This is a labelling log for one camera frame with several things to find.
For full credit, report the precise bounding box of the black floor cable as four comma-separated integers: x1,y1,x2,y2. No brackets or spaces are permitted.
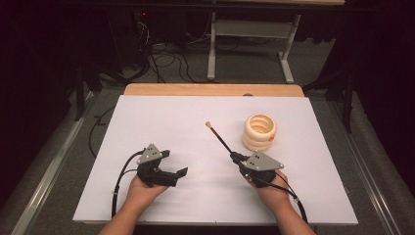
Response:
88,104,116,160

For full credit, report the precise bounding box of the dark-handled paint brush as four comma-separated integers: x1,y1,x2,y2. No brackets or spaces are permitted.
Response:
205,120,235,157

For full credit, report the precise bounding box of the person's right hand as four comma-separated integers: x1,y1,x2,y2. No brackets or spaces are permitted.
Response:
250,169,294,210

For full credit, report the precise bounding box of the person's left hand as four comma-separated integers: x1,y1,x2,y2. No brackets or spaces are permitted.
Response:
125,174,170,210

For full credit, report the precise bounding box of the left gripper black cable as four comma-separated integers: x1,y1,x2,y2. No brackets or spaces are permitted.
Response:
111,149,146,219

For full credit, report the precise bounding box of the metal floor rail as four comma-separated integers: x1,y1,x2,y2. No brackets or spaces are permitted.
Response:
11,92,97,235
327,99,415,235

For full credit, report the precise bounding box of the white metal desk frame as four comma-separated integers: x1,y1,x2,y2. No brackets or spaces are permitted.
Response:
207,11,301,84

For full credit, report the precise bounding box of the dark box with red light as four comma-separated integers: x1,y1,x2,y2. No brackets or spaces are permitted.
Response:
107,8,155,71

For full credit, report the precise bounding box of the black stand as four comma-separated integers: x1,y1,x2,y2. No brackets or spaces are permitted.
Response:
73,60,103,122
302,68,357,134

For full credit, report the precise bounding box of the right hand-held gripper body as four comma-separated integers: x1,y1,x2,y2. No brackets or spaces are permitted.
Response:
239,150,285,189

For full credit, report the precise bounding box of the white table mat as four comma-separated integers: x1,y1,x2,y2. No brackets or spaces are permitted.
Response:
71,94,359,226

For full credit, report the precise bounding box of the cream ringed brush holder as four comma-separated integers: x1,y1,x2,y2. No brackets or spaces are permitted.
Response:
242,113,278,153

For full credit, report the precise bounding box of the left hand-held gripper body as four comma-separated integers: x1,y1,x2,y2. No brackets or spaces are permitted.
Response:
136,143,179,188

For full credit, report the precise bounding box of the bundle of floor cables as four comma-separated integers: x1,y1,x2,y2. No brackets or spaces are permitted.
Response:
136,19,211,84

